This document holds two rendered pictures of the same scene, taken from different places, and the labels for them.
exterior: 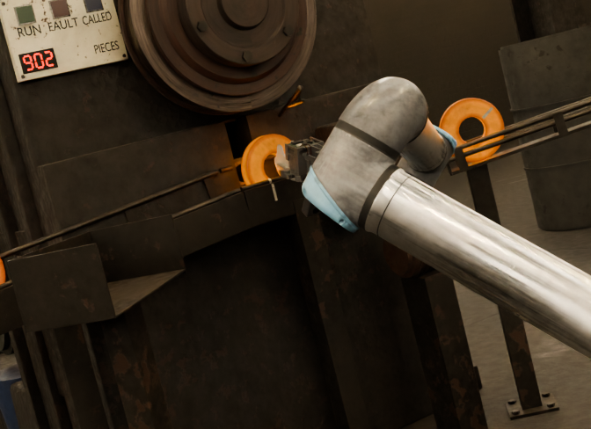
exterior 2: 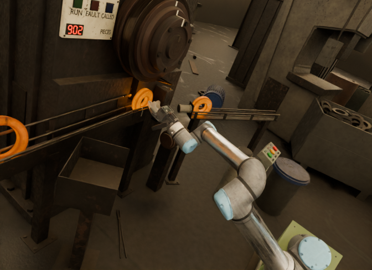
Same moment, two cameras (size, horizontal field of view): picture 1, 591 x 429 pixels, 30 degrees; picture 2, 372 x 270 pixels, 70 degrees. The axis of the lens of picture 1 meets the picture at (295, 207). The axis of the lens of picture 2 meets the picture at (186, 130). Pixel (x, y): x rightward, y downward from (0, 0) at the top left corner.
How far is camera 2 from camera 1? 154 cm
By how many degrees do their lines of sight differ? 42
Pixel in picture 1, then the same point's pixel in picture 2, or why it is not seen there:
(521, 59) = not seen: hidden behind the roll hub
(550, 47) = not seen: hidden behind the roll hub
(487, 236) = (268, 236)
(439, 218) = (259, 229)
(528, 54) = not seen: hidden behind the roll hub
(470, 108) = (206, 101)
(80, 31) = (98, 20)
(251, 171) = (137, 103)
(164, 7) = (146, 36)
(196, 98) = (136, 75)
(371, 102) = (261, 182)
